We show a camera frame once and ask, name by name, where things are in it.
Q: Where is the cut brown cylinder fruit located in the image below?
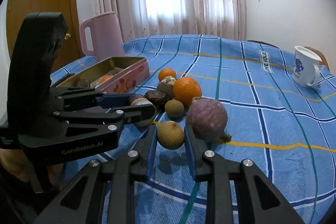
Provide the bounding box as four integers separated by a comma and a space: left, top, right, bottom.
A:
130, 94, 157, 127

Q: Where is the small brown longan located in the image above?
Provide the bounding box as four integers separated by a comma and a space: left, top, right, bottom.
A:
157, 121, 185, 150
165, 100, 185, 118

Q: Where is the large orange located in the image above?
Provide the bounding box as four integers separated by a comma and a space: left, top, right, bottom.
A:
173, 76, 202, 106

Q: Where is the purple round fruit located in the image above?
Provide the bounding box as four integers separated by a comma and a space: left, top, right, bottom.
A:
186, 97, 232, 142

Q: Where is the dark passion fruit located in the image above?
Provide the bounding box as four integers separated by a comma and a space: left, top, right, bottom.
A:
76, 79, 91, 88

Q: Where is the left hand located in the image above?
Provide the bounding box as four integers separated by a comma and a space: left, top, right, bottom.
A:
1, 149, 64, 192

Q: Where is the dark brown mangosteen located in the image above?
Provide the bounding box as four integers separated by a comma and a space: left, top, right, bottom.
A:
145, 90, 170, 111

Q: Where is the pink floral tin box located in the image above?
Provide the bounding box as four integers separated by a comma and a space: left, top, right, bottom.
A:
56, 56, 150, 94

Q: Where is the small far orange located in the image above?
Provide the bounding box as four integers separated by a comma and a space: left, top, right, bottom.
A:
158, 68, 177, 81

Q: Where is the pink electric kettle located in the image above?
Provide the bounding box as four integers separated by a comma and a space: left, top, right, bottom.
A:
79, 11, 125, 61

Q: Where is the blue plaid tablecloth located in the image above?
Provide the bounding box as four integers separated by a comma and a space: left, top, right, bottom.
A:
61, 35, 335, 223

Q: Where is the brown wooden door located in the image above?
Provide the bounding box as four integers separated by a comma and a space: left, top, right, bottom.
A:
6, 0, 84, 71

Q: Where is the white mug blue print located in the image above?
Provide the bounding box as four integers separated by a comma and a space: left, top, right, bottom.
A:
293, 46, 322, 88

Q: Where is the dark round stool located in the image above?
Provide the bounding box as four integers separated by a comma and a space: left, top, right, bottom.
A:
246, 40, 279, 48

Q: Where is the brown leather armchair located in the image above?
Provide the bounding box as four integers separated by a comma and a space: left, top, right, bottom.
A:
305, 46, 329, 69

